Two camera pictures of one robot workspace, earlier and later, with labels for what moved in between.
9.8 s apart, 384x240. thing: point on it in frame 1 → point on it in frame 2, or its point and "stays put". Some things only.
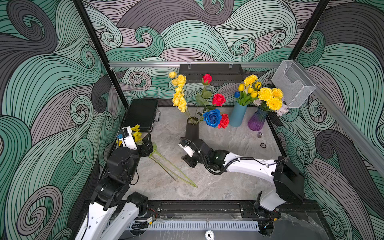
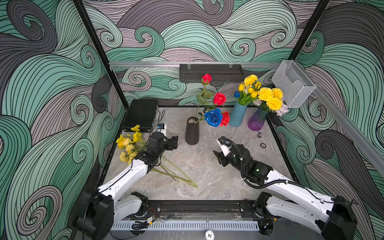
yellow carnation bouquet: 272,100 stays put
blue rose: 212,117 stays put
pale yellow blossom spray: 178,100 → 132,143
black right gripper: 189,160 → 221,158
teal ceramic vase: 237,114 stays put
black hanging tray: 219,73 stays put
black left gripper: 145,151 → 174,143
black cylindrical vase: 192,128 stays put
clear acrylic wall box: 293,85 stays put
